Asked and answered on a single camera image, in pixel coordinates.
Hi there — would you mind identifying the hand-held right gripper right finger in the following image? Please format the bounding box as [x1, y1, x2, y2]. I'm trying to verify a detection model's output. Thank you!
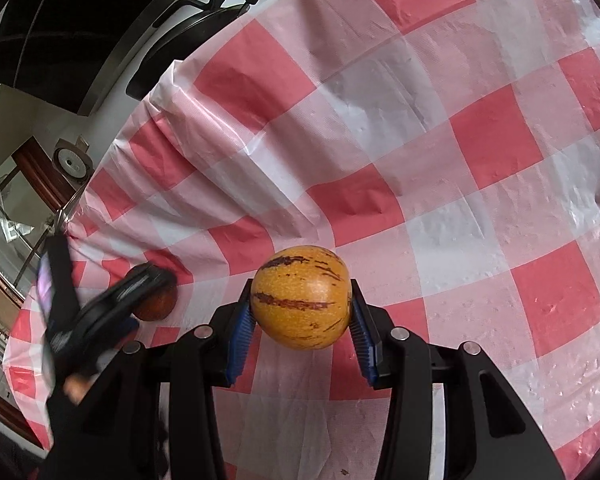
[349, 282, 566, 480]

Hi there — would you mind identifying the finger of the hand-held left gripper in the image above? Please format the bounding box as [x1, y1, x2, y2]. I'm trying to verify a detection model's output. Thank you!
[100, 264, 176, 316]
[92, 311, 141, 344]

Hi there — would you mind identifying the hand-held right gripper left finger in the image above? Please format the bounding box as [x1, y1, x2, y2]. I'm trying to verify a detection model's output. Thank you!
[77, 285, 254, 480]

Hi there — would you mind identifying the wrinkled dark red apple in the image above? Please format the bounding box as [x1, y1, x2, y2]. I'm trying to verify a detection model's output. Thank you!
[131, 280, 177, 322]

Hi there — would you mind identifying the yellow striped pepino melon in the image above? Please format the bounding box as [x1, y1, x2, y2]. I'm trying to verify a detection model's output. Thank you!
[250, 246, 353, 351]

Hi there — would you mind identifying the person's left hand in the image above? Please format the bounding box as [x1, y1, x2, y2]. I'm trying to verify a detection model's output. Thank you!
[45, 376, 94, 480]

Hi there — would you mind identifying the glass door panel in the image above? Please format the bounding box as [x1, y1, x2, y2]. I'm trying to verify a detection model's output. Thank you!
[0, 170, 56, 286]

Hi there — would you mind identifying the round grey appliance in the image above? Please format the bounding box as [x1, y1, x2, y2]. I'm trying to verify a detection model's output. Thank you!
[52, 137, 93, 181]

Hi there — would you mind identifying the red white checked tablecloth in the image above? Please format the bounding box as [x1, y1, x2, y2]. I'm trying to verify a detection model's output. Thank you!
[2, 0, 600, 480]

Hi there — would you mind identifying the black pan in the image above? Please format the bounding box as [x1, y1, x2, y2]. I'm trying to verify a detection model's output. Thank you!
[126, 0, 266, 102]

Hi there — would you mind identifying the brown wooden door frame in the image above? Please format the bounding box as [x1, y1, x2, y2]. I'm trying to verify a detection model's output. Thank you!
[12, 140, 81, 211]

